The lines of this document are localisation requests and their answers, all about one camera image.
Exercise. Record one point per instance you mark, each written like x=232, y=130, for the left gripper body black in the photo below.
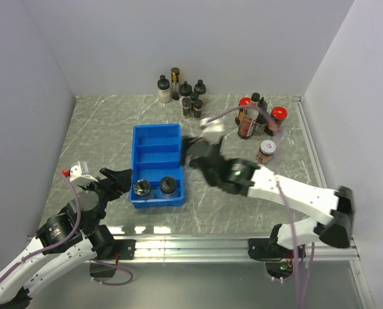
x=108, y=192

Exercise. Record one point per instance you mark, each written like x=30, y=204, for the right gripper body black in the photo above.
x=211, y=179

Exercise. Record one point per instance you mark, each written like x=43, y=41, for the shaker jar white powder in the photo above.
x=143, y=189

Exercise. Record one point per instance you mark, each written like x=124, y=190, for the blue divided plastic bin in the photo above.
x=156, y=150

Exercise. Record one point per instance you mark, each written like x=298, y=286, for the knob lid jar white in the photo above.
x=168, y=187

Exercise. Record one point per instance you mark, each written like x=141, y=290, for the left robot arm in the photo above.
x=69, y=238

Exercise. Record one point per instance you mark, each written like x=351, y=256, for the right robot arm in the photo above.
x=252, y=180

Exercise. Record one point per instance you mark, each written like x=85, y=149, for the small spice jar left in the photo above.
x=186, y=107

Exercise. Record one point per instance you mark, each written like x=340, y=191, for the small spice jar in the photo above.
x=194, y=96
x=197, y=107
x=186, y=107

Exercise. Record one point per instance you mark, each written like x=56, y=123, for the small spice jar right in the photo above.
x=197, y=107

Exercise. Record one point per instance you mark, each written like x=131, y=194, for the small spice jar back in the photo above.
x=194, y=96

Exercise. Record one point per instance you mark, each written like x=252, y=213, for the knob lid jar middle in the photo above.
x=185, y=89

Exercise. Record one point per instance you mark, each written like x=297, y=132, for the knob lid jar far left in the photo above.
x=164, y=89

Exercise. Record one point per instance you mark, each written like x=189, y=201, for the knob lid jar right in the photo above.
x=201, y=90

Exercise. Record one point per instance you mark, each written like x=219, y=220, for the white lid spice jar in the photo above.
x=266, y=151

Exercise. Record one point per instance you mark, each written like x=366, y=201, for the black cap bottle front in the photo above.
x=261, y=122

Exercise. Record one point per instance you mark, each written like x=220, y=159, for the black cap bottle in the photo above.
x=261, y=122
x=262, y=104

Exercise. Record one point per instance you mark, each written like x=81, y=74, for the tall clear sauce bottle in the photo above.
x=248, y=121

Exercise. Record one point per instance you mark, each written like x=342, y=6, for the tall yellow black grinder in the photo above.
x=175, y=82

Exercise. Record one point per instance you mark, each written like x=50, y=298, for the red lid jar left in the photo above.
x=244, y=101

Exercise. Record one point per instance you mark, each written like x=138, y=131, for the red lid jar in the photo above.
x=244, y=101
x=278, y=116

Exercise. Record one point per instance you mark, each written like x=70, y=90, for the black cap bottle back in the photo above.
x=262, y=104

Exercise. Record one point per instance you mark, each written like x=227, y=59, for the red lid jar right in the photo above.
x=278, y=116

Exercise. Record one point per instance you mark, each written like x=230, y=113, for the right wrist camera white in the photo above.
x=211, y=131

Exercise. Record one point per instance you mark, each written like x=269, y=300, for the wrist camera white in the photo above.
x=78, y=174
x=211, y=131

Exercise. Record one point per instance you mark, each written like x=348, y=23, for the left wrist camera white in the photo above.
x=78, y=174

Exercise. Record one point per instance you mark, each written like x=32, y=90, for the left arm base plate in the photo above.
x=124, y=249

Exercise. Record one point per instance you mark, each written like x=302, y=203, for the aluminium front rail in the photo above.
x=203, y=248

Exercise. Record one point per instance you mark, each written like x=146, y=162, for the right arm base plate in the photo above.
x=265, y=249

